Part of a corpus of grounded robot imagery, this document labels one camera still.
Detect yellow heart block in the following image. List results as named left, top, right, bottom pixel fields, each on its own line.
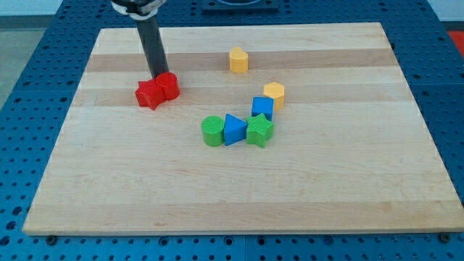
left=229, top=46, right=249, bottom=73

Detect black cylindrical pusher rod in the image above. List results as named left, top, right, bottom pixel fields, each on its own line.
left=137, top=15, right=169, bottom=78

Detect green star block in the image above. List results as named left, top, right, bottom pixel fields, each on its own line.
left=246, top=113, right=274, bottom=148

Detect blue cube block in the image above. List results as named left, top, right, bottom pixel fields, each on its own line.
left=251, top=96, right=274, bottom=121

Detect red star block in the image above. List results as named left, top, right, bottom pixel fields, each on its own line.
left=135, top=79, right=167, bottom=110

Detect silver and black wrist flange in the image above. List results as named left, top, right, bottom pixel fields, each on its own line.
left=111, top=0, right=167, bottom=20

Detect yellow hexagon block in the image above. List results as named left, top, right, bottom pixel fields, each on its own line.
left=263, top=82, right=285, bottom=111

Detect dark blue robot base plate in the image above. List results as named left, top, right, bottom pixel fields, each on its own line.
left=201, top=0, right=280, bottom=13

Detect green cylinder block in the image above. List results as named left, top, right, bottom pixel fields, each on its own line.
left=201, top=115, right=225, bottom=146

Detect blue triangle block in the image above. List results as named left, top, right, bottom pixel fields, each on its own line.
left=224, top=114, right=248, bottom=146

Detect light wooden board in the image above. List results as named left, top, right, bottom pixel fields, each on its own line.
left=22, top=22, right=463, bottom=236

